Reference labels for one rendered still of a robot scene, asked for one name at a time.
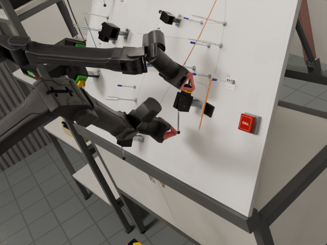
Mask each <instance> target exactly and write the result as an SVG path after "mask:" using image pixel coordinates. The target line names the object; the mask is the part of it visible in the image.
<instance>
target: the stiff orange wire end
mask: <svg viewBox="0 0 327 245"><path fill-rule="evenodd" d="M212 80H213V79H212V78H211V81H210V79H209V81H210V83H209V87H208V91H207V95H206V99H205V104H204V108H203V112H202V116H201V121H200V125H199V130H200V127H201V122H202V118H203V114H204V109H205V105H206V101H207V97H208V92H209V88H210V84H211V82H212Z"/></svg>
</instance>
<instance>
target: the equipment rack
mask: <svg viewBox="0 0 327 245"><path fill-rule="evenodd" d="M55 3H56V4H57V6H58V8H59V10H60V13H61V15H62V17H63V19H64V21H65V23H66V25H67V27H68V29H69V31H70V33H71V35H72V38H71V39H75V40H79V41H84V40H87V36H86V35H83V37H84V39H83V38H82V36H81V35H79V34H78V32H77V30H76V28H75V27H74V28H75V31H76V34H77V37H78V38H77V37H76V34H75V31H74V28H73V25H72V22H71V19H70V17H69V14H68V11H67V9H66V6H65V4H64V2H63V0H29V1H27V2H25V3H23V4H21V5H20V6H18V7H17V8H16V9H13V7H12V5H11V3H10V1H9V0H0V5H1V6H2V9H1V8H0V22H3V23H8V24H11V25H12V26H13V28H14V30H15V32H16V34H17V35H19V36H28V35H27V33H26V31H25V29H24V28H23V26H22V24H21V22H22V21H24V20H25V19H27V18H29V17H31V16H33V15H35V14H36V13H38V12H40V11H42V10H44V9H46V8H48V7H49V6H51V5H53V4H55ZM4 63H5V64H6V66H7V68H8V69H9V71H10V73H11V75H12V77H13V78H14V80H15V82H16V83H17V85H18V87H19V88H20V90H21V92H22V93H23V95H24V97H25V98H27V97H28V95H29V94H30V92H29V90H28V88H27V87H26V85H25V84H27V85H29V86H31V87H33V88H35V87H34V85H33V83H34V82H35V81H36V80H35V79H33V78H31V77H29V76H26V75H24V74H23V72H22V71H21V69H19V70H17V69H16V67H15V66H14V64H13V62H11V61H9V60H8V59H6V60H5V61H4ZM36 70H37V72H38V74H39V76H40V77H50V76H49V74H48V72H47V70H46V68H45V67H44V65H43V64H39V66H38V68H37V69H36ZM63 119H64V121H65V123H66V125H67V126H68V128H69V130H70V132H71V134H72V135H73V137H71V136H69V135H67V134H65V132H64V130H63V128H62V123H61V122H62V118H61V117H60V116H59V117H58V118H56V119H55V120H53V121H52V122H50V123H45V124H43V125H42V127H43V129H44V131H45V132H46V134H47V136H48V137H49V139H50V141H51V143H52V144H53V146H54V148H55V149H56V151H57V153H58V154H59V156H60V158H61V159H62V161H63V163H64V165H65V166H66V168H67V170H68V171H69V173H70V175H71V176H72V178H73V180H74V181H75V183H76V185H77V187H78V188H79V190H80V192H81V193H82V195H83V197H84V199H86V200H87V199H89V198H90V196H89V194H88V192H87V190H86V189H85V188H87V189H88V190H89V191H91V192H92V193H93V194H95V195H96V196H97V197H99V198H100V199H101V200H103V201H104V202H105V203H107V204H108V205H109V206H110V207H112V208H113V210H114V211H115V213H116V215H117V217H118V219H119V220H120V222H121V224H122V226H123V228H124V230H125V232H126V233H127V234H129V233H130V232H132V231H133V229H132V228H131V226H130V224H129V223H128V221H127V219H126V217H125V215H124V213H123V211H122V210H121V207H122V206H123V205H124V203H123V201H122V200H120V199H121V198H120V196H119V194H118V192H117V190H116V188H115V186H114V184H113V183H112V181H111V179H110V177H109V175H108V173H107V171H106V169H105V167H104V165H103V164H102V162H101V160H100V158H99V156H97V157H96V158H93V156H92V155H93V154H94V153H95V152H96V150H95V148H94V147H92V146H93V145H92V143H91V141H90V140H87V141H86V142H85V141H84V139H83V137H82V136H81V135H79V134H78V132H77V131H76V129H75V127H74V125H73V124H74V123H75V122H71V121H69V120H67V119H65V118H63ZM56 138H57V139H59V140H60V141H62V142H63V143H65V144H67V145H68V146H70V147H71V148H72V149H74V150H76V151H77V152H79V153H80V154H82V155H83V156H84V157H85V159H86V161H87V163H88V164H87V165H85V166H84V167H83V168H81V169H80V170H79V171H77V172H76V171H75V170H74V168H73V166H72V164H71V163H70V161H69V159H68V158H67V156H66V154H65V152H64V151H63V149H62V147H61V145H60V144H59V142H58V140H57V139H56ZM91 147H92V148H91ZM89 148H90V149H89ZM119 200H120V201H119ZM118 201H119V202H118Z"/></svg>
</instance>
